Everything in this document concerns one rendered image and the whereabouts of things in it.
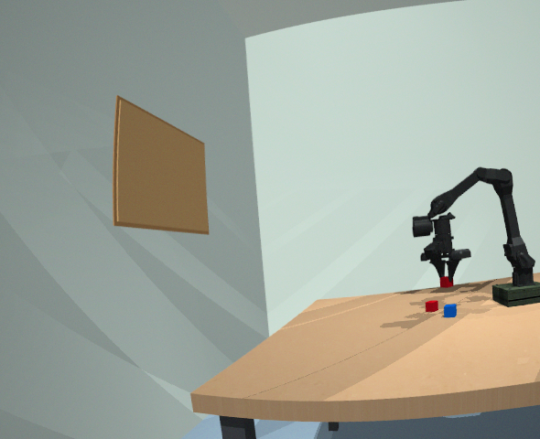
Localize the red cube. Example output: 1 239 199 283
439 276 454 288
425 300 438 312

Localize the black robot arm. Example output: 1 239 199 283
413 167 535 287

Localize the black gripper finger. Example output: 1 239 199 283
429 260 446 277
445 260 461 281

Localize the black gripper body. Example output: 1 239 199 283
420 233 471 262

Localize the blue cube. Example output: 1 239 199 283
444 304 457 318

